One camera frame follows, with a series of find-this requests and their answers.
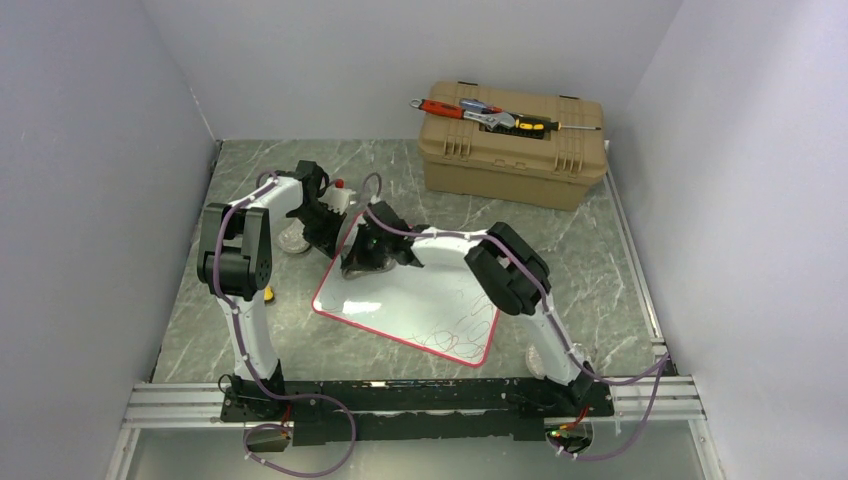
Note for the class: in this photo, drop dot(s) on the red framed whiteboard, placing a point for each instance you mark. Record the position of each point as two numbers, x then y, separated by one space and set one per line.
439 308

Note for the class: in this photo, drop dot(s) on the blue red screwdriver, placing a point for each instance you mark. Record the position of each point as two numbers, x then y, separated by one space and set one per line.
478 106

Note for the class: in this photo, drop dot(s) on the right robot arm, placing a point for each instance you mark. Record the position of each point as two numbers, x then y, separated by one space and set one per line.
511 274

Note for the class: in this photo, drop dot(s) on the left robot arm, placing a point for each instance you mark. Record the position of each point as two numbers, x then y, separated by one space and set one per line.
235 261

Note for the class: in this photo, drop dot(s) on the yellow black screwdriver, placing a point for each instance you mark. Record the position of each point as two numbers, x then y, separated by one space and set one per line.
539 124

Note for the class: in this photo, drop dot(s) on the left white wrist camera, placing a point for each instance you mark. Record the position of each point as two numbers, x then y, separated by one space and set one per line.
339 198

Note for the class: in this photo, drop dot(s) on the yellow black object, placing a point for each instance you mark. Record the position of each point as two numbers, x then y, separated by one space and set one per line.
268 295

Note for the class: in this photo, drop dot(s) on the tan plastic toolbox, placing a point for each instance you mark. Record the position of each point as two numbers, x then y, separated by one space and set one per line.
553 169

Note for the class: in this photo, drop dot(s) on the red handled adjustable wrench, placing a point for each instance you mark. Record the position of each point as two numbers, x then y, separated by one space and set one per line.
489 119

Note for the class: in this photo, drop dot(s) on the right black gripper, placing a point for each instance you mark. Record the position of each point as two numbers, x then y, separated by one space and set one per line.
360 255

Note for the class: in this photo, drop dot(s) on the aluminium rail frame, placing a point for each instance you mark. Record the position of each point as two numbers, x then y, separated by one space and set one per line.
198 405

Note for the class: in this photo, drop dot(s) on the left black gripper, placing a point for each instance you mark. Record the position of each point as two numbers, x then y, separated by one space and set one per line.
327 241

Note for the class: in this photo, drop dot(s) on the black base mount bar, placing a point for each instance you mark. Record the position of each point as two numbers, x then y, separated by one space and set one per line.
519 408

